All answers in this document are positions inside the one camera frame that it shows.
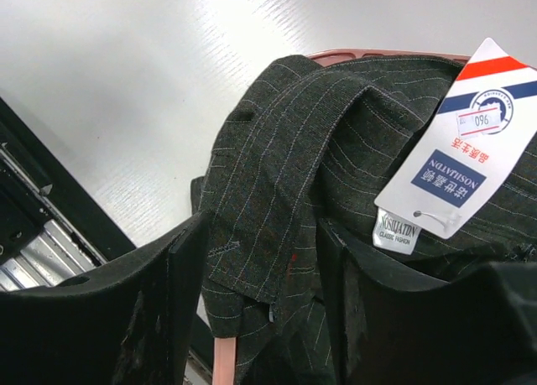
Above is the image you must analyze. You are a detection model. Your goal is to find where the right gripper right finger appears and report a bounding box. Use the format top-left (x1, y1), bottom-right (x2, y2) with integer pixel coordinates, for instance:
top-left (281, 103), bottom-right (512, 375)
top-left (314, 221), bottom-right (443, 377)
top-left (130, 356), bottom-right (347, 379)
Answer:
top-left (316, 220), bottom-right (536, 384)

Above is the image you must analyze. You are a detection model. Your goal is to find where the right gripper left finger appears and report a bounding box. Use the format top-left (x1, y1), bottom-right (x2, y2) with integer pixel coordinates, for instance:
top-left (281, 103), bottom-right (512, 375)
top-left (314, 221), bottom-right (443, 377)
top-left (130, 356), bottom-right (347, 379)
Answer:
top-left (1, 213), bottom-right (209, 384)

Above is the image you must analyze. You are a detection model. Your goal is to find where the dark pinstriped shirt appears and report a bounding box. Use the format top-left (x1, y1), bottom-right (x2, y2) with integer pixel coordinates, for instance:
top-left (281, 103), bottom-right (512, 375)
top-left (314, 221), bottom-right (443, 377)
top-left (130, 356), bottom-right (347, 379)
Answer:
top-left (198, 50), bottom-right (536, 384)

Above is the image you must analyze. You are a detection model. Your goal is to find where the white shirt price tag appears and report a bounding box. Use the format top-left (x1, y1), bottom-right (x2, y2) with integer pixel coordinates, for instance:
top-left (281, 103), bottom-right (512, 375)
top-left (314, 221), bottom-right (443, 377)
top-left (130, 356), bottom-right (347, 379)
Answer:
top-left (374, 38), bottom-right (536, 239)

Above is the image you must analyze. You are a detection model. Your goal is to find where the pink plastic basket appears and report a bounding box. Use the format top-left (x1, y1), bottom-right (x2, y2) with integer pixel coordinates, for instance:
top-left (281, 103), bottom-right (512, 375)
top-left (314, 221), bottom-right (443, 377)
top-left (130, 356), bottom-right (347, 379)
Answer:
top-left (201, 55), bottom-right (461, 384)

